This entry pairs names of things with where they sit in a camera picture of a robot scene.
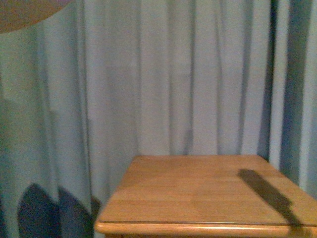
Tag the light green curtain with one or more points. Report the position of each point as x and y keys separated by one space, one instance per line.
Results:
x=101 y=81

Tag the wooden bedside cabinet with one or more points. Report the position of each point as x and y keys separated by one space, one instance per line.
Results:
x=230 y=196

